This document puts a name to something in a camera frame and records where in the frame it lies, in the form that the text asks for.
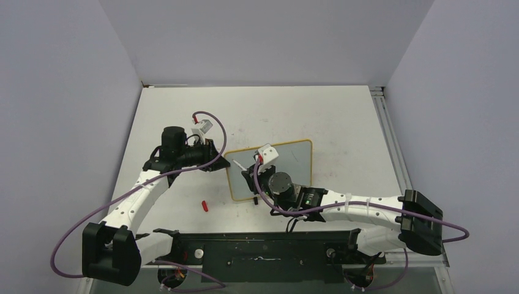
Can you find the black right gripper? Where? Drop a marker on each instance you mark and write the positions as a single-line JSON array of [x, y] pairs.
[[250, 174]]

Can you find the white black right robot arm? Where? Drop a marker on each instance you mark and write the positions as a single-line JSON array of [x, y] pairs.
[[408, 221]]

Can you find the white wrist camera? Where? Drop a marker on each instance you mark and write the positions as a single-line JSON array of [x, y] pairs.
[[201, 128], [267, 154]]

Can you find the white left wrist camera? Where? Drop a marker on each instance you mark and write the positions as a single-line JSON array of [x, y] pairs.
[[201, 128]]

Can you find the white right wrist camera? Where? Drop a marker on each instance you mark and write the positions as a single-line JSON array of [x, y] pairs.
[[267, 154]]

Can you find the red marker cap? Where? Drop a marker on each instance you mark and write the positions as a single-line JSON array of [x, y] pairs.
[[205, 206]]

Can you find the white marker pen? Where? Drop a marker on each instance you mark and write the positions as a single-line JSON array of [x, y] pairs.
[[241, 167]]

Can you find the yellow framed small whiteboard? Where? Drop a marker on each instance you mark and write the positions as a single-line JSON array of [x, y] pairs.
[[295, 158]]

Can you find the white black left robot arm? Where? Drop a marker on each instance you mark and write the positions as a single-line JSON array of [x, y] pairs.
[[112, 251]]

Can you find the aluminium rail at table edge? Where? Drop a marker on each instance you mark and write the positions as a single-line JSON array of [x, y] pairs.
[[390, 136]]

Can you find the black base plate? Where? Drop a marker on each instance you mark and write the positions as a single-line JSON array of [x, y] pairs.
[[271, 257]]

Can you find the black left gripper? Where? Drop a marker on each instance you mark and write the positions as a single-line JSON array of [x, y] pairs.
[[208, 150]]

